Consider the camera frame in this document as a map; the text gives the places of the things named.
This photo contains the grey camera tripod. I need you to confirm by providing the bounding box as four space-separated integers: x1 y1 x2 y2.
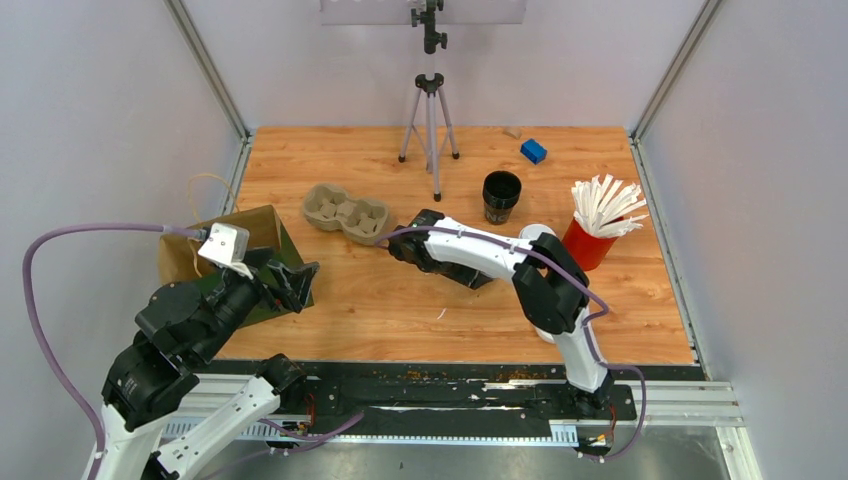
398 0 461 202

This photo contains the grey pulp cup carrier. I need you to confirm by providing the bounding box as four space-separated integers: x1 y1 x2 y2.
301 183 392 246

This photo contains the blue small block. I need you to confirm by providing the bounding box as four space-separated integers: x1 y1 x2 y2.
520 138 548 165

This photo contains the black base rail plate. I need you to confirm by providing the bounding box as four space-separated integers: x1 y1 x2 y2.
148 359 743 446

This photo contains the white wrapped straws bundle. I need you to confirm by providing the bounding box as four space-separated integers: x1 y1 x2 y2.
570 174 650 239

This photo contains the brown coffee cup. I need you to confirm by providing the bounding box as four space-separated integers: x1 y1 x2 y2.
519 223 556 241

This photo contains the green paper bag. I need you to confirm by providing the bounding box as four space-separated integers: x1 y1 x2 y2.
136 206 319 336

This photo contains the white plastic lid stack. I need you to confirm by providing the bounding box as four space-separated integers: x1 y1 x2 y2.
535 328 554 344

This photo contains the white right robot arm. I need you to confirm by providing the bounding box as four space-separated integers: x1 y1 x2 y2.
378 209 613 418

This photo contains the red straw holder cup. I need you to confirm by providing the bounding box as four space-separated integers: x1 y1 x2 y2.
562 219 619 272

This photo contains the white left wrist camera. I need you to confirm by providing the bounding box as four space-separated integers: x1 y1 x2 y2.
198 223 254 279

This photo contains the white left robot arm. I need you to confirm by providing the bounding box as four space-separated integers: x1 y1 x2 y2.
84 248 320 479

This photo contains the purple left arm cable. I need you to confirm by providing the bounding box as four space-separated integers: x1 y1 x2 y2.
21 223 369 480

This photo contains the small tan block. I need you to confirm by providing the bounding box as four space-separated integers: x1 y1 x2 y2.
502 127 522 140

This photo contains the black paper cup stack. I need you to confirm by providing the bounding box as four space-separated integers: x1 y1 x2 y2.
482 170 522 225

